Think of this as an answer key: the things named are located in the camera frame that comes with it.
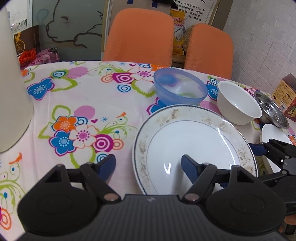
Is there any white plate with black floral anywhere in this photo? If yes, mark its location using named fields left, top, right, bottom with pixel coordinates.
left=260, top=124, right=292, bottom=174

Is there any stainless steel bowl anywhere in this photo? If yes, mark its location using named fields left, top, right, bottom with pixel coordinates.
left=254, top=91, right=290, bottom=130

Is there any white plate with gold rim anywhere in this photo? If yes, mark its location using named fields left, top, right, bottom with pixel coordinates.
left=132, top=105, right=258, bottom=195

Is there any white ceramic bowl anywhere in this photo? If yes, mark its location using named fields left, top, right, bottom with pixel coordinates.
left=217, top=81, right=262, bottom=126

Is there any blue translucent plastic bowl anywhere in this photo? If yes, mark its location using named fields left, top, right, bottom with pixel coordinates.
left=154, top=68, right=208, bottom=105

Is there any red cracker box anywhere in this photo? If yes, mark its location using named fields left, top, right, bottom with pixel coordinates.
left=272, top=74, right=296, bottom=121

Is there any floral tablecloth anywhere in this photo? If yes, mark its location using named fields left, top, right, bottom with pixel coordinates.
left=0, top=60, right=296, bottom=240

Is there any cream thermos jug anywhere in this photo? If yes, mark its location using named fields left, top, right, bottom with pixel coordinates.
left=0, top=7, right=34, bottom=153

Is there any right orange chair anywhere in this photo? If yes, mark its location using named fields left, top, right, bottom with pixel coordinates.
left=184, top=24, right=234, bottom=79

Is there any orange chair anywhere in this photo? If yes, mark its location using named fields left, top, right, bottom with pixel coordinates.
left=102, top=8, right=174, bottom=66
left=184, top=24, right=234, bottom=79

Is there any red object on side table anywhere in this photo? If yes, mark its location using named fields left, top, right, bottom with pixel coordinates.
left=18, top=48, right=37, bottom=68

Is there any left orange chair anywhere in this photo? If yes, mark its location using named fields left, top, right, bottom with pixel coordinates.
left=102, top=8, right=174, bottom=66

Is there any frosted glass cat panel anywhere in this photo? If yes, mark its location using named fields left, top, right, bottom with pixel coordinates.
left=28, top=0, right=105, bottom=61

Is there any white poster board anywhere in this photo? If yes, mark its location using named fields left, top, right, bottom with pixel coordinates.
left=174, top=0, right=220, bottom=30

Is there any brown gift bag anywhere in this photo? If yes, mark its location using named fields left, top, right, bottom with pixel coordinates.
left=14, top=25, right=41, bottom=55

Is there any yellow snack bag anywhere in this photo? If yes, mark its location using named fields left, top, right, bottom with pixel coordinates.
left=170, top=9, right=186, bottom=56

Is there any brown paper bag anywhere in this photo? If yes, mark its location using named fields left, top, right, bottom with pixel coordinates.
left=110, top=0, right=171, bottom=14

